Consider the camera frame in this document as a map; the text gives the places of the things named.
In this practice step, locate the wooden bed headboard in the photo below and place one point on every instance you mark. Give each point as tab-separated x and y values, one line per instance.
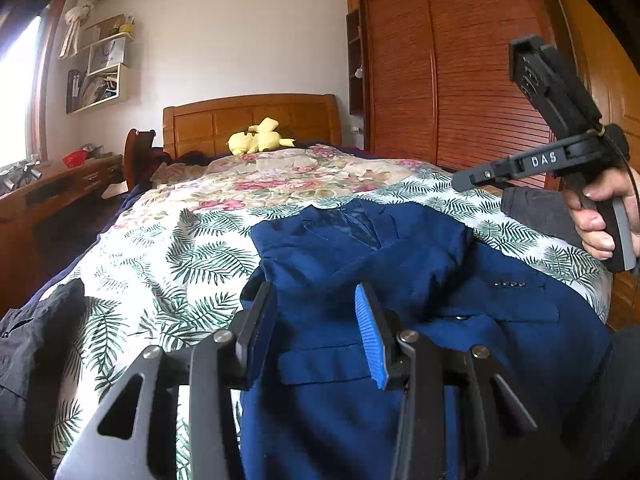
200	125

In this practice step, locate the person's right hand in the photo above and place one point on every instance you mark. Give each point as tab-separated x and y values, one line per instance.
595	225

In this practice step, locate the wooden chair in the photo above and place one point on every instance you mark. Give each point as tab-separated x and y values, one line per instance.
137	155

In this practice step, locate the white hanging ornament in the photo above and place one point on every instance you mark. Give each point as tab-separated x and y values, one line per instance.
357	72

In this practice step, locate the leaf print bedsheet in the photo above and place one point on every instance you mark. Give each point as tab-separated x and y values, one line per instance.
175	260

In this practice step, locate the black garment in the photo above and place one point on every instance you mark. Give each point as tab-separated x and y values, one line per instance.
35	340

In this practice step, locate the white paper sheet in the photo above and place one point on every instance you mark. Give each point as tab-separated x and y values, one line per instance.
112	191

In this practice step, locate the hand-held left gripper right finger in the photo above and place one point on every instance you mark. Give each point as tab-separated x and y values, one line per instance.
372	345

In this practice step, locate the brown cardboard box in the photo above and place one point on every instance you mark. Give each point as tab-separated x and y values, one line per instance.
102	27

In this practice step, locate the metal pot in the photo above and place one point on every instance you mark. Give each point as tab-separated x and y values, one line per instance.
92	149

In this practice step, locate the white wall shelf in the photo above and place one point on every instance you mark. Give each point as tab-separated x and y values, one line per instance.
127	80

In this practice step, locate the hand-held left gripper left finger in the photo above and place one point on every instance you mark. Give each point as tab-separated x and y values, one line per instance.
257	340

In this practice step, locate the wooden wardrobe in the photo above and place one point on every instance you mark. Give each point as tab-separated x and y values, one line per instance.
450	60

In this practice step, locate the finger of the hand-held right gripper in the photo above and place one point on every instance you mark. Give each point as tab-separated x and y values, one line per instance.
485	175

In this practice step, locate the blue blazer jacket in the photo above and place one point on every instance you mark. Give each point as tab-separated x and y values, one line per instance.
450	270

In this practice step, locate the wooden desk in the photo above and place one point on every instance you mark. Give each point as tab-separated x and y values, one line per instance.
50	200

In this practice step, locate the tied white curtain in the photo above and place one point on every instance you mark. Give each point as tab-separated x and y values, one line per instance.
80	15

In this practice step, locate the person's dark clothing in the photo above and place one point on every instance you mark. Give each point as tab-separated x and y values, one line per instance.
615	400

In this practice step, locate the window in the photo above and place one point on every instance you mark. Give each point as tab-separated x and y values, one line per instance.
20	100

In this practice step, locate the row of books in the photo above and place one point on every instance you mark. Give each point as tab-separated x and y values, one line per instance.
75	90

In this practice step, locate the floral quilt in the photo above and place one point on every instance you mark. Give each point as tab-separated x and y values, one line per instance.
280	180

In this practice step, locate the navy blue bedsheet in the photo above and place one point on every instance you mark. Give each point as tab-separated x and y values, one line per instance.
107	220

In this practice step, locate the yellow plush toy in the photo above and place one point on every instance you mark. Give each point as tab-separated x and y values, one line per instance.
255	140

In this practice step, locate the grey garment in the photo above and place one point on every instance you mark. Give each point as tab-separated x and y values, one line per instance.
540	210

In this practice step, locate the white paper bag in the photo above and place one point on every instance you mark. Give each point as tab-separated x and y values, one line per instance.
107	55

